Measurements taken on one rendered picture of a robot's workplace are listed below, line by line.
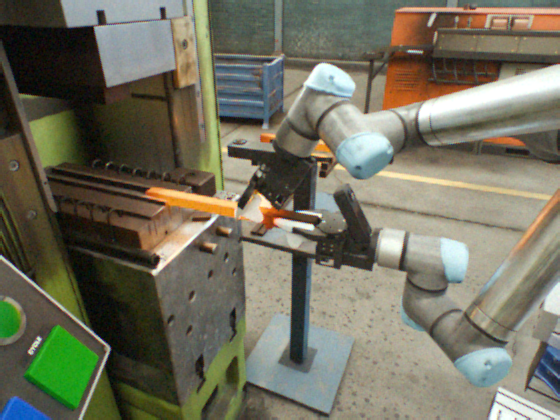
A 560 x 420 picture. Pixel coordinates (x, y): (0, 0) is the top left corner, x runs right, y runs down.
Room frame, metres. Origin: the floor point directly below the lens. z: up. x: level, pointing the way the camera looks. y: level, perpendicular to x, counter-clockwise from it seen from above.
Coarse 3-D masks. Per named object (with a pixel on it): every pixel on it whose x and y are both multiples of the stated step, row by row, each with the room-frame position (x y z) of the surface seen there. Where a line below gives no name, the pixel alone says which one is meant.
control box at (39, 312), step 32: (0, 256) 0.38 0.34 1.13; (0, 288) 0.35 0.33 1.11; (32, 288) 0.38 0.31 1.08; (32, 320) 0.34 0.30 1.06; (64, 320) 0.37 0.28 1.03; (0, 352) 0.29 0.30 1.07; (32, 352) 0.31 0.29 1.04; (96, 352) 0.37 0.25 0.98; (0, 384) 0.26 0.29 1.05; (32, 384) 0.28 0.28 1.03; (64, 416) 0.27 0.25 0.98
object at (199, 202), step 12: (156, 192) 0.79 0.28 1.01; (168, 192) 0.79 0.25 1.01; (180, 192) 0.79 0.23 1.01; (180, 204) 0.76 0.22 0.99; (192, 204) 0.75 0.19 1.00; (204, 204) 0.74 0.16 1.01; (216, 204) 0.73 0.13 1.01; (228, 204) 0.73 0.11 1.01; (264, 216) 0.68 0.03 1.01; (276, 216) 0.67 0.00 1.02; (288, 216) 0.67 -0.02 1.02; (300, 216) 0.67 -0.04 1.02; (312, 216) 0.66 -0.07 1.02
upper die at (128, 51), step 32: (0, 32) 0.76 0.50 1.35; (32, 32) 0.73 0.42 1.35; (64, 32) 0.70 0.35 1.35; (96, 32) 0.68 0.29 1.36; (128, 32) 0.74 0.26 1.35; (160, 32) 0.82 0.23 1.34; (32, 64) 0.74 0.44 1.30; (64, 64) 0.71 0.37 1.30; (96, 64) 0.68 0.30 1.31; (128, 64) 0.73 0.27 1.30; (160, 64) 0.81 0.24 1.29
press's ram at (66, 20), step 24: (0, 0) 0.67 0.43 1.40; (24, 0) 0.66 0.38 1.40; (48, 0) 0.64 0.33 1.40; (72, 0) 0.65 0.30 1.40; (96, 0) 0.69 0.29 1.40; (120, 0) 0.74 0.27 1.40; (144, 0) 0.79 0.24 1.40; (168, 0) 0.86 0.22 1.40; (0, 24) 0.68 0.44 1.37; (24, 24) 0.66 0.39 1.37; (48, 24) 0.64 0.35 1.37; (72, 24) 0.64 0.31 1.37; (96, 24) 0.68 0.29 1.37
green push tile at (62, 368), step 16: (48, 336) 0.34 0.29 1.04; (64, 336) 0.35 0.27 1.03; (48, 352) 0.32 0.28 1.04; (64, 352) 0.33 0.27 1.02; (80, 352) 0.35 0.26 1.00; (32, 368) 0.29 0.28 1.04; (48, 368) 0.30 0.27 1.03; (64, 368) 0.31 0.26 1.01; (80, 368) 0.33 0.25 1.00; (48, 384) 0.29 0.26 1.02; (64, 384) 0.30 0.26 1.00; (80, 384) 0.31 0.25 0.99; (64, 400) 0.28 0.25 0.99; (80, 400) 0.30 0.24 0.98
